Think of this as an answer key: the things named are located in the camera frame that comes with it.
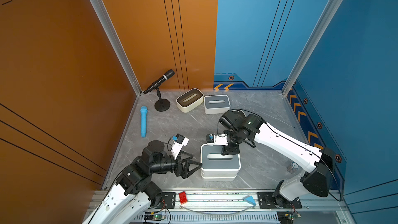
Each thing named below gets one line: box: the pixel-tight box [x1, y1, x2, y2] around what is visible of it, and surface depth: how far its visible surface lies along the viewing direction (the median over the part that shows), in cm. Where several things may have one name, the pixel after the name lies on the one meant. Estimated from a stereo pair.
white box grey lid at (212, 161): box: [200, 143, 241, 174], surface depth 70 cm
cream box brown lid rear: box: [175, 88, 205, 114], surface depth 111 cm
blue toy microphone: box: [139, 105, 149, 138], surface depth 104 cm
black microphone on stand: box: [143, 68, 176, 112], surface depth 97 cm
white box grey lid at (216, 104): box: [203, 94, 231, 115], surface depth 110 cm
